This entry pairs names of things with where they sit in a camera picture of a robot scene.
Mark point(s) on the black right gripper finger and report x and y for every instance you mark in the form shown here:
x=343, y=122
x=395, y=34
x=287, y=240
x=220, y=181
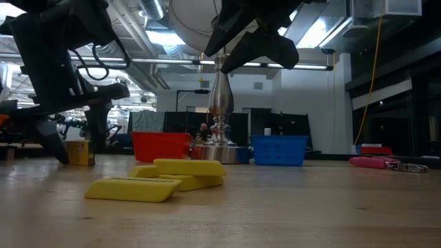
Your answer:
x=265, y=46
x=227, y=31

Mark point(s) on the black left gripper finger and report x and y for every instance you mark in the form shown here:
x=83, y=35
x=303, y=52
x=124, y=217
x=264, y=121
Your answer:
x=98, y=127
x=51, y=137

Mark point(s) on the small yellow box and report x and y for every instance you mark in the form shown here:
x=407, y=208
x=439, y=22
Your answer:
x=79, y=153

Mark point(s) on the yellow eraser block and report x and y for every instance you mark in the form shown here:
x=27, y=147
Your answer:
x=196, y=183
x=143, y=171
x=131, y=191
x=189, y=167

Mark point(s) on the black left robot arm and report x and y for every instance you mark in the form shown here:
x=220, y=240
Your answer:
x=41, y=4

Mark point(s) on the black background robot arm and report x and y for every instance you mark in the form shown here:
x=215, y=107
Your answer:
x=74, y=123

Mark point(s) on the grey cloth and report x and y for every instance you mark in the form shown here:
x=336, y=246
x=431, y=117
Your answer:
x=148, y=120

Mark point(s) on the small orange red object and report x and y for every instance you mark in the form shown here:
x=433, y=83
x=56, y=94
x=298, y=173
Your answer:
x=3, y=120

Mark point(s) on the black monitor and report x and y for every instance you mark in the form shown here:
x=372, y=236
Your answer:
x=8, y=107

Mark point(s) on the bright ceiling light panel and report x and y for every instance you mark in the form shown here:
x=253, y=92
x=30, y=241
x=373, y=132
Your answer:
x=320, y=34
x=165, y=38

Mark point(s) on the red plastic basket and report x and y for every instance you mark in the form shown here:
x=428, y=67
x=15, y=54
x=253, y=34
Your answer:
x=158, y=146

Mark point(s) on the silver table lamp white shade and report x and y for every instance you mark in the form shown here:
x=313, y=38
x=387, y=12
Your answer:
x=220, y=100

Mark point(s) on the long horizontal light bar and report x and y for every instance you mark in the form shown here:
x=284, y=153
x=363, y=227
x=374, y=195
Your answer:
x=162, y=61

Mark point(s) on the black partition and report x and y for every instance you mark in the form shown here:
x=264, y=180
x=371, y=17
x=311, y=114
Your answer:
x=179, y=124

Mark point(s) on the black cabinet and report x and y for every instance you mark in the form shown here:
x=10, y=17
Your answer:
x=293, y=124

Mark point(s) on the white cup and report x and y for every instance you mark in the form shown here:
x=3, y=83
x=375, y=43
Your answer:
x=267, y=132

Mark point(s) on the person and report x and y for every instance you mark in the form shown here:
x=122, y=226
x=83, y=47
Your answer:
x=204, y=129

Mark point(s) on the blue plastic basket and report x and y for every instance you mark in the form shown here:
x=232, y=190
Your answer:
x=279, y=149

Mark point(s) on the white ventilation box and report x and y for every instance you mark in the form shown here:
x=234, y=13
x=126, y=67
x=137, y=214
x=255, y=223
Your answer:
x=396, y=8

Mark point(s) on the flat white item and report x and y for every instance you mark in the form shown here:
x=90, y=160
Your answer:
x=372, y=145

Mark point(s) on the red box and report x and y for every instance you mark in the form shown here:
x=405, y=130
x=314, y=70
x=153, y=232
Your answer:
x=377, y=151

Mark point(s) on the black bracket stand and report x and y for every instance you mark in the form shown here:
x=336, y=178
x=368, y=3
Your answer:
x=201, y=91

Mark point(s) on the silver ventilation duct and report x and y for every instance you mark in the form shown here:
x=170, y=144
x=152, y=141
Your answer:
x=151, y=8

